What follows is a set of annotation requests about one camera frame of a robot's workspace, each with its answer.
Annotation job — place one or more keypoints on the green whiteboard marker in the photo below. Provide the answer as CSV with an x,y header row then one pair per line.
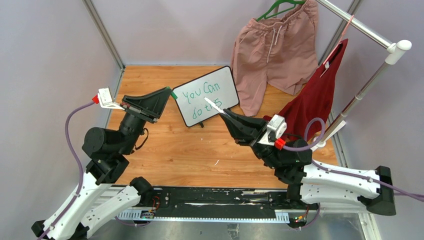
x,y
213,105

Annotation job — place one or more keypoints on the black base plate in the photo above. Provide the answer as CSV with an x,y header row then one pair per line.
x,y
213,203

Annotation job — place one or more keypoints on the green marker cap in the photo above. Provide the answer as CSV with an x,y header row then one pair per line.
x,y
172,94

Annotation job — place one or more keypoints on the aluminium rail frame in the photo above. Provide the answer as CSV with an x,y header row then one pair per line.
x,y
138,217

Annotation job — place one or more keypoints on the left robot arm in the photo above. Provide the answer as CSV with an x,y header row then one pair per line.
x,y
77,218

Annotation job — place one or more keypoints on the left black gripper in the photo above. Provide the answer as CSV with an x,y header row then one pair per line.
x,y
149,106

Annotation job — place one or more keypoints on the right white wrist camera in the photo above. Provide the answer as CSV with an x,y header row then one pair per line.
x,y
274,130

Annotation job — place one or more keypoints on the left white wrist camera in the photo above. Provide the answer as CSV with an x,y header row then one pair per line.
x,y
105,100

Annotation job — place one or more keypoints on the pink clothes hanger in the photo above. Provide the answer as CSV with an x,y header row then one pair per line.
x,y
326,63

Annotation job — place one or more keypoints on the pink shorts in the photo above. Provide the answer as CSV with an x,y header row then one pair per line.
x,y
280,52

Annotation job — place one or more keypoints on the metal clothes rack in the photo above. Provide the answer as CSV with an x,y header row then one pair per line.
x,y
378,86

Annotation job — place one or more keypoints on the green clothes hanger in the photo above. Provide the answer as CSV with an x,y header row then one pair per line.
x,y
274,10

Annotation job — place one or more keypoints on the dark red garment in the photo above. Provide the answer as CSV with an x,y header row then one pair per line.
x,y
315,100

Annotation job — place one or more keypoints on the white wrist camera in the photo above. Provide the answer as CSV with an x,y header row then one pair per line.
x,y
274,130
105,100

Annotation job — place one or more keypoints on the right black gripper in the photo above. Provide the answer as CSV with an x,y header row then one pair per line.
x,y
244,129

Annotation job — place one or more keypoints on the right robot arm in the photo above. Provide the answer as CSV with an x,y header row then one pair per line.
x,y
310,181

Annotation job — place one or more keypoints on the small black-framed whiteboard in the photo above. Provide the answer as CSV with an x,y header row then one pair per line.
x,y
193,98

